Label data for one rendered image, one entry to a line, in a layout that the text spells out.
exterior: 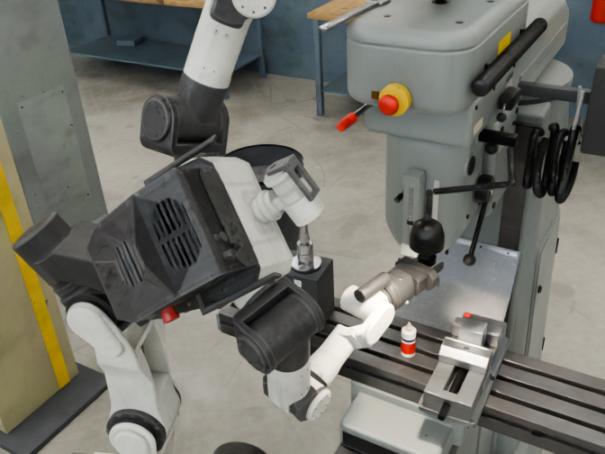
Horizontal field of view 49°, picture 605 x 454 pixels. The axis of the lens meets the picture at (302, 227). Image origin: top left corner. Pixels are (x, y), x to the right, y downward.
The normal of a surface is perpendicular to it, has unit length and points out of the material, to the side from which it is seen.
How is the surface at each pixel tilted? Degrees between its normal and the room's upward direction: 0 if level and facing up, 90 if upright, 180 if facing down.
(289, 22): 90
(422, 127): 90
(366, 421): 0
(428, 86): 90
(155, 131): 71
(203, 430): 0
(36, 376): 90
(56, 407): 0
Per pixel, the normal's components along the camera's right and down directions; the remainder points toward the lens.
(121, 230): -0.62, 0.19
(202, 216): 0.82, -0.44
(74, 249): 0.16, -0.82
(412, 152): -0.50, 0.47
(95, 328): -0.16, 0.52
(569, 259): -0.05, -0.85
